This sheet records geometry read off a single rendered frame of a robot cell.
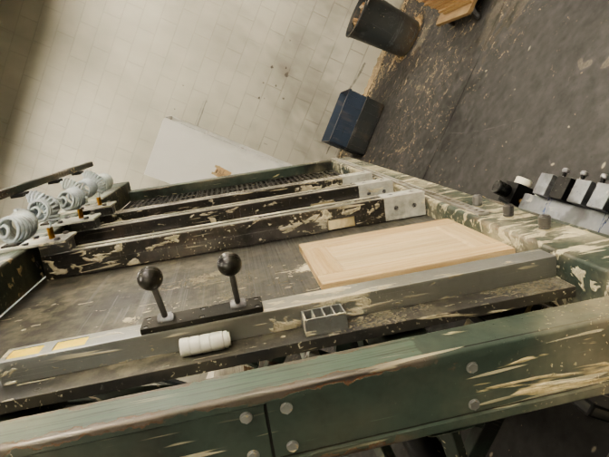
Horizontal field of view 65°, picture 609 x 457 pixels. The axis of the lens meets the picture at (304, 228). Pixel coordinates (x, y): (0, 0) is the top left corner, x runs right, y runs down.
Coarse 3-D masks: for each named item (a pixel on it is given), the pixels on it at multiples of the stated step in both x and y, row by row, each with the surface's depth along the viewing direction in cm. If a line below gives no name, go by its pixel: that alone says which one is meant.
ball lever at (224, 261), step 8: (224, 256) 72; (232, 256) 72; (224, 264) 72; (232, 264) 72; (240, 264) 73; (224, 272) 72; (232, 272) 72; (232, 280) 76; (232, 288) 77; (232, 304) 80; (240, 304) 80
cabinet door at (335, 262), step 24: (336, 240) 122; (360, 240) 120; (384, 240) 117; (408, 240) 115; (432, 240) 112; (456, 240) 110; (480, 240) 106; (312, 264) 106; (336, 264) 104; (360, 264) 103; (384, 264) 100; (408, 264) 98; (432, 264) 96; (456, 264) 97
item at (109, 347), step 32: (512, 256) 89; (544, 256) 86; (352, 288) 84; (384, 288) 82; (416, 288) 83; (448, 288) 84; (480, 288) 85; (224, 320) 78; (256, 320) 79; (288, 320) 80; (64, 352) 75; (96, 352) 76; (128, 352) 77; (160, 352) 78
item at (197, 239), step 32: (32, 192) 127; (416, 192) 140; (224, 224) 134; (256, 224) 134; (288, 224) 136; (320, 224) 137; (64, 256) 128; (96, 256) 129; (128, 256) 131; (160, 256) 132
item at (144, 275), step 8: (144, 272) 71; (152, 272) 71; (160, 272) 72; (144, 280) 70; (152, 280) 71; (160, 280) 72; (144, 288) 71; (152, 288) 71; (160, 304) 76; (160, 312) 77; (168, 312) 79; (160, 320) 78; (168, 320) 78
